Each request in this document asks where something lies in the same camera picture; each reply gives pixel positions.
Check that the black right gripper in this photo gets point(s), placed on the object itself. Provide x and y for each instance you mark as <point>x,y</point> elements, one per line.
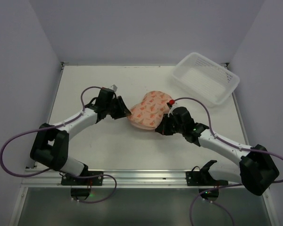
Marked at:
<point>168,125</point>

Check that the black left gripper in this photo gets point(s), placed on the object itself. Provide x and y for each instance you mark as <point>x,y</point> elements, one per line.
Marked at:
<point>116,107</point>

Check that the pink tulip-print laundry bag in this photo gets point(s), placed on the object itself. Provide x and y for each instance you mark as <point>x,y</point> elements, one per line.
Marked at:
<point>148,114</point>

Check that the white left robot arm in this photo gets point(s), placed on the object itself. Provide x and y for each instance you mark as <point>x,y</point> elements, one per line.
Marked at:
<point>50,147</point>

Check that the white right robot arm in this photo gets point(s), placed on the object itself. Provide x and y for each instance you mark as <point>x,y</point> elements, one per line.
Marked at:
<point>253,167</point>

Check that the white plastic mesh basket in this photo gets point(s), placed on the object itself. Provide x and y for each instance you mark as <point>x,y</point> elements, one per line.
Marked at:
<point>204,79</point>

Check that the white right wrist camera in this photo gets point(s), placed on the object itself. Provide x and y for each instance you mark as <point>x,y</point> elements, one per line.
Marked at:
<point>171,104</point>

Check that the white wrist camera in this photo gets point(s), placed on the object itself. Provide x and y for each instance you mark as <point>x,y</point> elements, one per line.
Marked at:
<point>113,87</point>
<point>171,104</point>

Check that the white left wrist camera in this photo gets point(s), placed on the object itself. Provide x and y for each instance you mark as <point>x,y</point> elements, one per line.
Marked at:
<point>113,87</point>

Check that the aluminium mounting rail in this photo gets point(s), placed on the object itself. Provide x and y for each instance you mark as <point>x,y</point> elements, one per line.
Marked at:
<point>121,178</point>

